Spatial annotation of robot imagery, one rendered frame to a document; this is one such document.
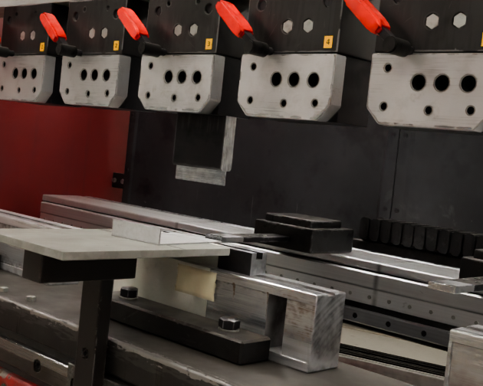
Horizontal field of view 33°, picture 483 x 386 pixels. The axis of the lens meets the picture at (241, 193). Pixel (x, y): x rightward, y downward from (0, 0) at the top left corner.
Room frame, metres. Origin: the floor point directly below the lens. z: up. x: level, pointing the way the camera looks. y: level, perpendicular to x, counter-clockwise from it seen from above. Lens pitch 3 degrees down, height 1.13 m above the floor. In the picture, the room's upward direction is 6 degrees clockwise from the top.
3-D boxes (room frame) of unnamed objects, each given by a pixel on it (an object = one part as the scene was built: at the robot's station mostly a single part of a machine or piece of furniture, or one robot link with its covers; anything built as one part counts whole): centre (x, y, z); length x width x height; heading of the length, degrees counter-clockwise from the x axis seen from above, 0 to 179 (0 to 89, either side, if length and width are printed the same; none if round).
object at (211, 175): (1.15, 0.06, 1.13); 0.10 x 0.02 x 0.10; 47
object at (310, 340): (1.11, 0.02, 0.92); 0.39 x 0.06 x 0.10; 47
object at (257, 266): (1.13, 0.04, 0.99); 0.20 x 0.03 x 0.03; 47
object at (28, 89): (1.44, 0.37, 1.26); 0.15 x 0.09 x 0.17; 47
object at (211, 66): (1.16, 0.08, 1.26); 0.15 x 0.09 x 0.17; 47
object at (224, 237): (1.26, -0.06, 1.01); 0.26 x 0.12 x 0.05; 137
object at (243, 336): (1.08, 0.07, 0.89); 0.30 x 0.05 x 0.03; 47
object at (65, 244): (1.04, 0.16, 1.00); 0.26 x 0.18 x 0.01; 137
